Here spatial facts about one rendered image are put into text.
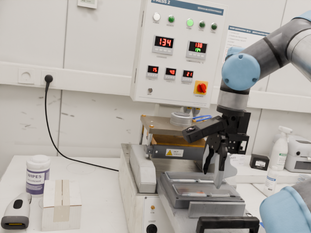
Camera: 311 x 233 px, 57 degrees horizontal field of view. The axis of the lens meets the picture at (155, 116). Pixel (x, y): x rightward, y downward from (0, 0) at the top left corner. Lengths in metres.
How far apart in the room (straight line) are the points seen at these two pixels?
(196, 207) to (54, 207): 0.47
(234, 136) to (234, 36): 1.06
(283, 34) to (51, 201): 0.82
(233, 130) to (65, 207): 0.58
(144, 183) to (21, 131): 0.87
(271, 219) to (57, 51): 1.32
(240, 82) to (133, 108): 1.03
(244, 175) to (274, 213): 1.26
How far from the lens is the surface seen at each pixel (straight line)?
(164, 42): 1.13
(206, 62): 1.19
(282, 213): 0.34
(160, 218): 0.93
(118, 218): 1.11
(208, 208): 0.76
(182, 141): 1.03
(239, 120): 0.77
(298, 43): 0.59
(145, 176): 0.90
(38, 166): 1.16
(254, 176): 1.63
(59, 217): 1.02
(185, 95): 1.18
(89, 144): 1.60
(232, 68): 0.61
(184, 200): 0.77
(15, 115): 1.58
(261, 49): 0.63
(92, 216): 1.11
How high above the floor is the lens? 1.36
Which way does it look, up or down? 13 degrees down
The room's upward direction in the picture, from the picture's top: 8 degrees clockwise
